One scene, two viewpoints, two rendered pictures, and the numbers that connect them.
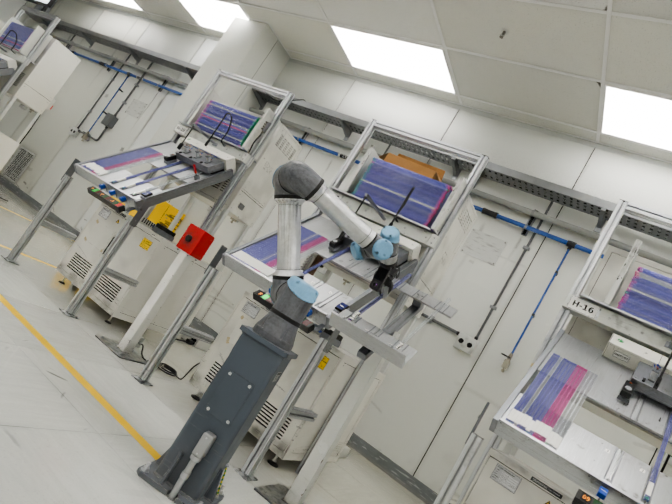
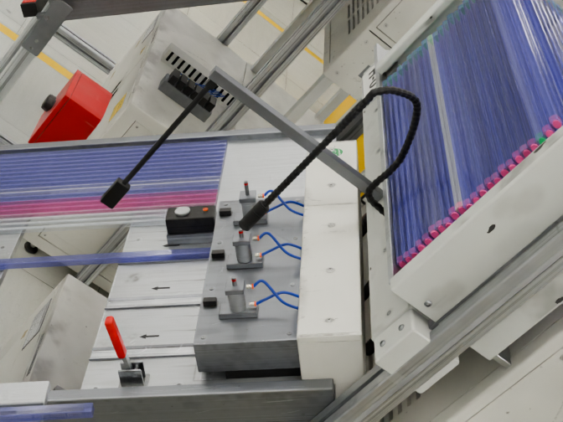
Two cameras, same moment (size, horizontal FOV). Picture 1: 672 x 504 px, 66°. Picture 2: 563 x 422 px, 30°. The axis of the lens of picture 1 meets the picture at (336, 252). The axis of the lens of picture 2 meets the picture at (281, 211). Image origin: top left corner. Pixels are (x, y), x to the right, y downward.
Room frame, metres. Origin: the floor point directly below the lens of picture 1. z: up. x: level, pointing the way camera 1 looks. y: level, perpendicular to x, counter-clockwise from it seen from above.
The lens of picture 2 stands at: (1.63, -0.92, 1.90)
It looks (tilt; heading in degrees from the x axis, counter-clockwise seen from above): 26 degrees down; 39
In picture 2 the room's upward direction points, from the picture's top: 45 degrees clockwise
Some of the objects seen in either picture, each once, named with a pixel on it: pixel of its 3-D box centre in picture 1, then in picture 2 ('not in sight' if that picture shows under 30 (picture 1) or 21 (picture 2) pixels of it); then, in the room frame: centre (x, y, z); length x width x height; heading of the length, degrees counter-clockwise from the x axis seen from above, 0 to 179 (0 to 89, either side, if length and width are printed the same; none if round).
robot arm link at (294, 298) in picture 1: (296, 298); not in sight; (1.79, 0.03, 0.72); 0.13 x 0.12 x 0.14; 16
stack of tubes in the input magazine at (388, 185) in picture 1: (401, 194); (489, 121); (2.79, -0.14, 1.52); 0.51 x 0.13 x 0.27; 59
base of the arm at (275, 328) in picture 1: (279, 327); not in sight; (1.78, 0.03, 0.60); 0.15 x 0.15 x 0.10
